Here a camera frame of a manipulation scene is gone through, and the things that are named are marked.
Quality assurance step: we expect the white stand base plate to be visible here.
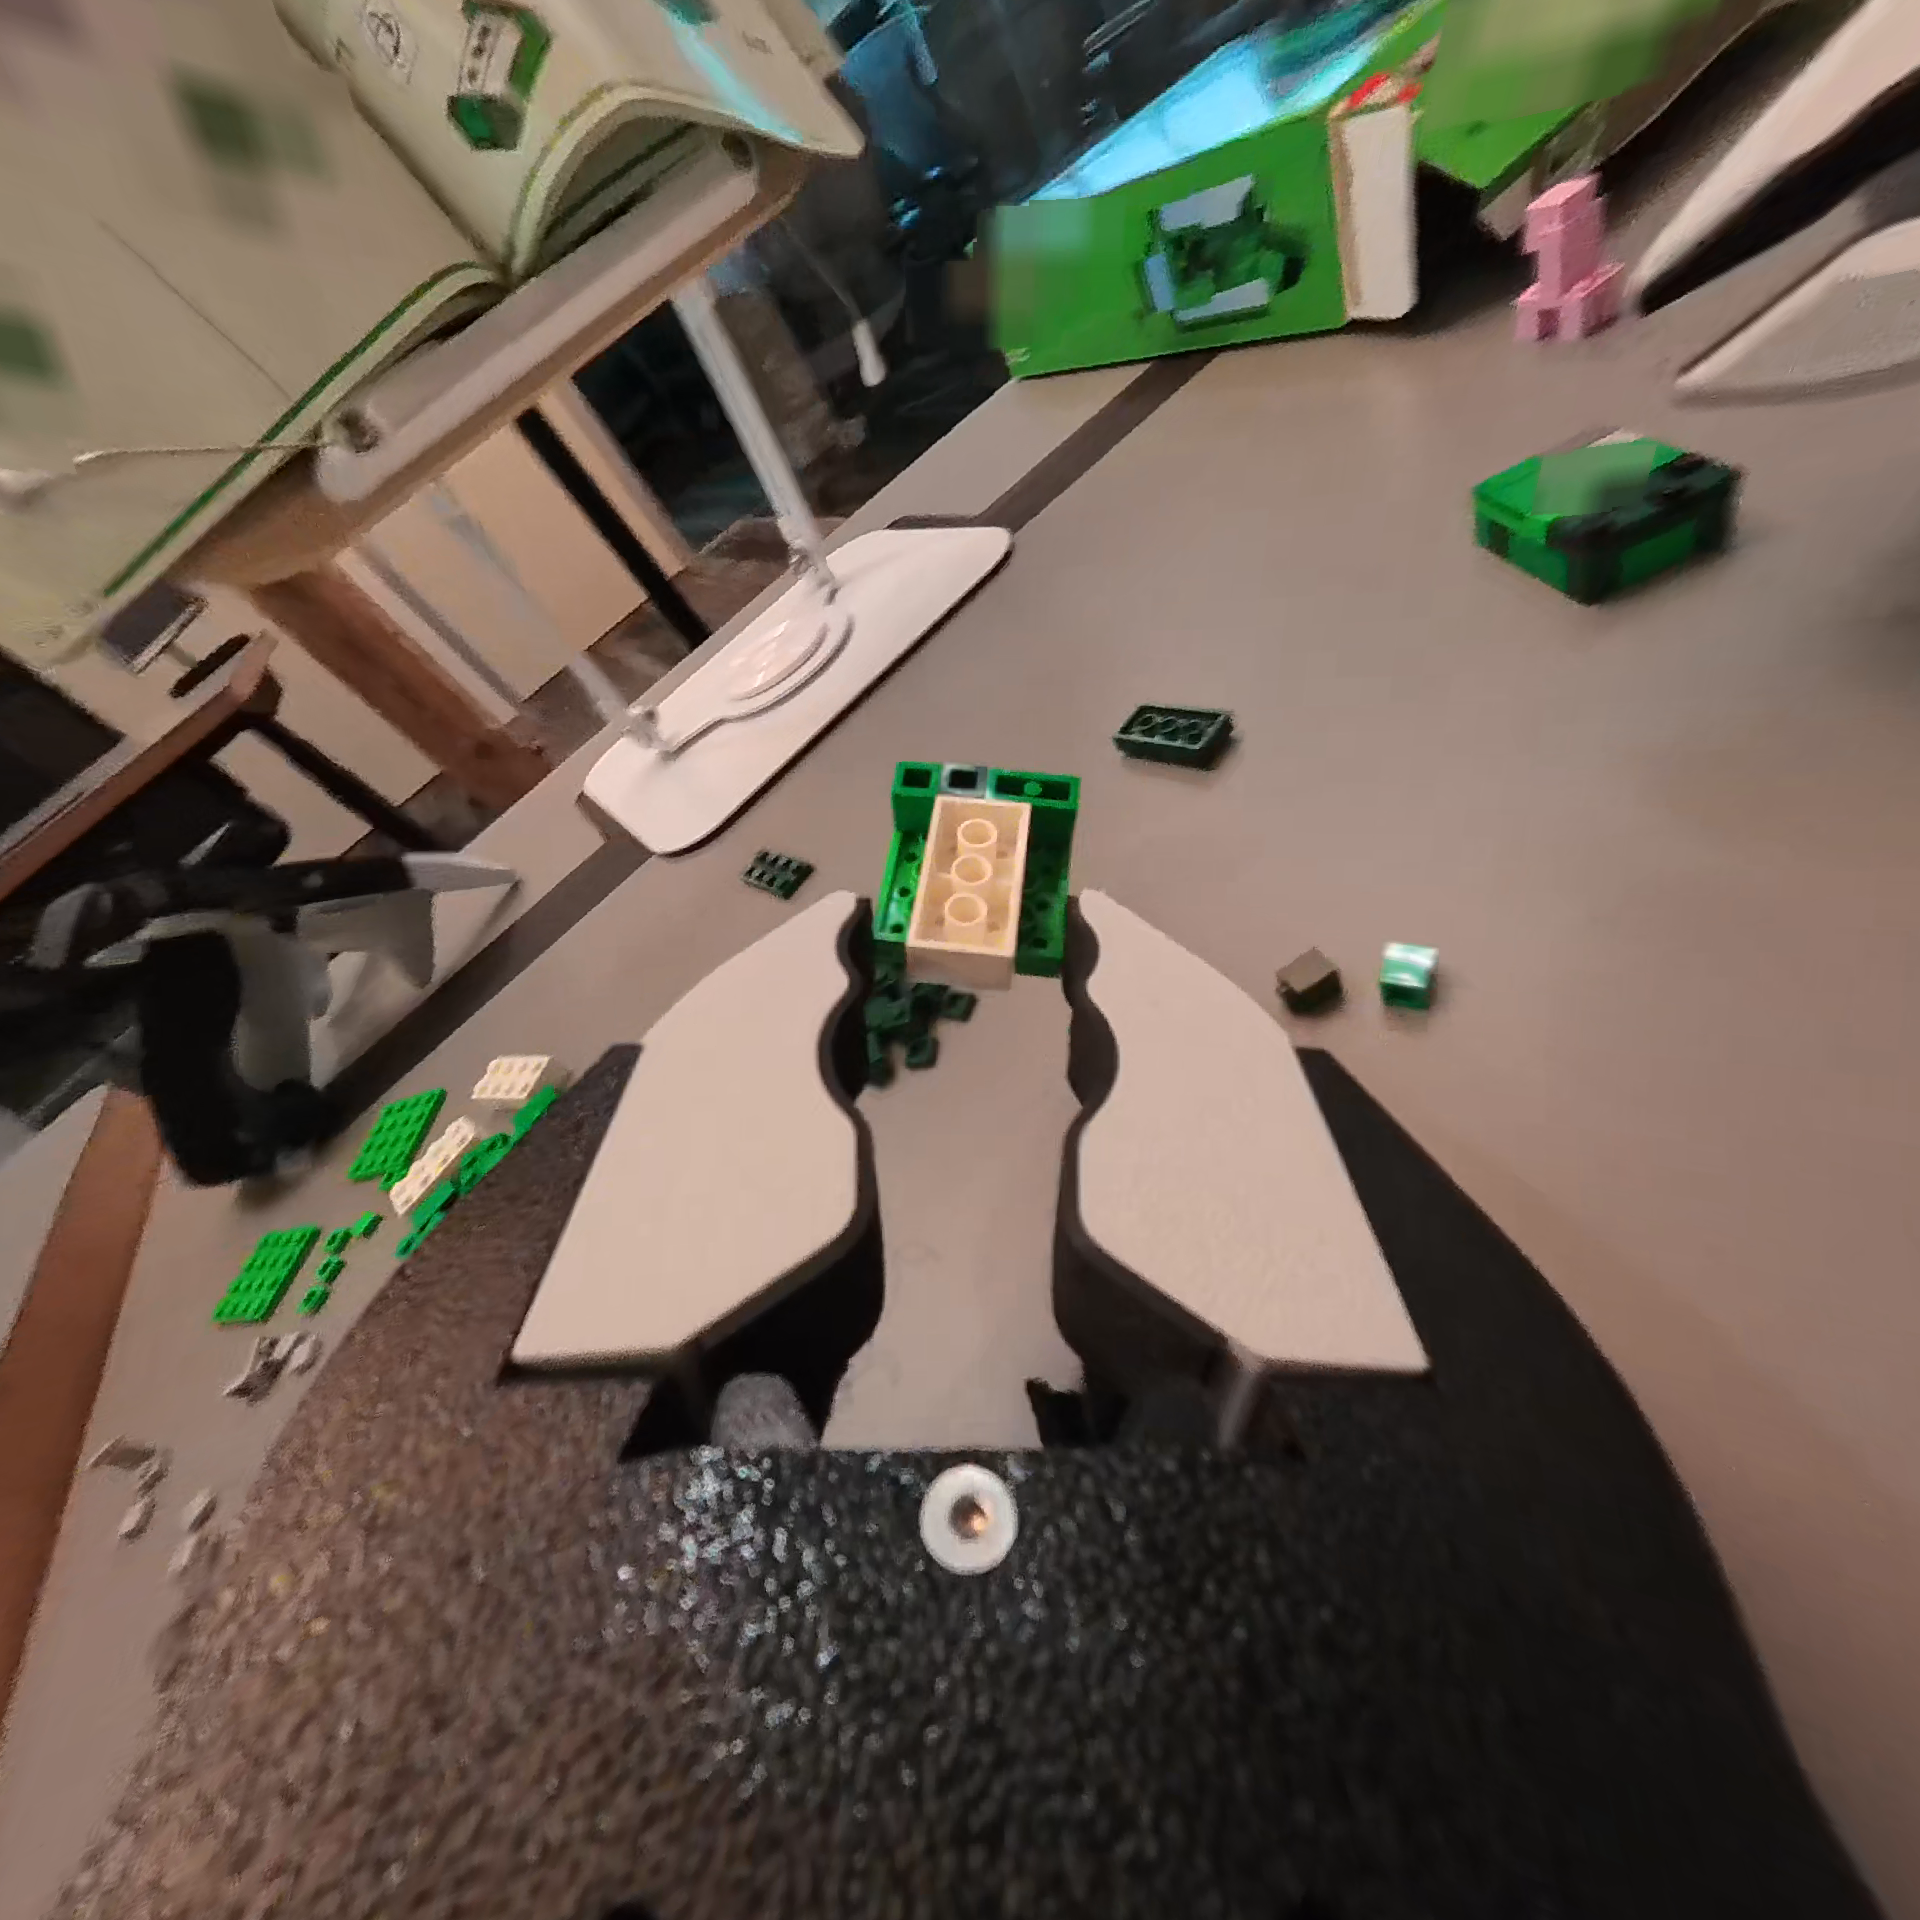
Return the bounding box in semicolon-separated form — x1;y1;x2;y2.
315;128;1009;857

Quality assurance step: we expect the scatter of grey lego pieces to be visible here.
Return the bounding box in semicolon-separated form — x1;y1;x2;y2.
88;1328;325;1584

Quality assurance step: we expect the pink lego pig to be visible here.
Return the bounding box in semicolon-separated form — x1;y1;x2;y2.
1510;176;1631;345

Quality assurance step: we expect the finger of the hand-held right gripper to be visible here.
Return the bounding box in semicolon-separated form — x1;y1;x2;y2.
1628;0;1920;314
1671;210;1920;404

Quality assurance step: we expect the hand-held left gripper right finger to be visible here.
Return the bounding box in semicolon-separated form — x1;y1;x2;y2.
1054;886;1431;1434

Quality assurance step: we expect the green and white lego assembly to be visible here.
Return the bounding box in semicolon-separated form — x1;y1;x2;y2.
878;757;1086;993

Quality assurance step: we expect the spare black and white gripper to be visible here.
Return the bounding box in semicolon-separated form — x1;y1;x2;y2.
0;849;518;1187

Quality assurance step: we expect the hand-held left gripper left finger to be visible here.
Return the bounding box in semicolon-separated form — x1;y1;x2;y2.
510;890;880;1434

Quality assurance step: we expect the pile of bright green lego pieces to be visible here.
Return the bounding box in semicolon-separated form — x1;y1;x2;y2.
299;1078;560;1314

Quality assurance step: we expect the open instruction book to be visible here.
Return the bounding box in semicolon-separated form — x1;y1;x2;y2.
0;0;864;664

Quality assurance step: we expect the bright green square lego plate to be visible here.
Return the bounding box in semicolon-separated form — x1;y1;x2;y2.
350;1089;448;1187
212;1225;325;1325

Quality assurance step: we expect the dark green two-by-four lego brick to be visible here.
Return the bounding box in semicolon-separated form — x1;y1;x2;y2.
1113;704;1236;771

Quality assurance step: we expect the green cardboard lego box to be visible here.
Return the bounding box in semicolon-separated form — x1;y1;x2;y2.
990;0;1788;378

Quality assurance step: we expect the green mosaic lego block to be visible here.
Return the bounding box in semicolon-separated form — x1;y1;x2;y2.
1469;434;1742;606

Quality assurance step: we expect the wooden table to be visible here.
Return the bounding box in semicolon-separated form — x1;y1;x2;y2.
181;376;713;841

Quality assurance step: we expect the pile of dark green lego pieces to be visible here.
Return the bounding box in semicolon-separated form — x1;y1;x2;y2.
860;976;981;1086

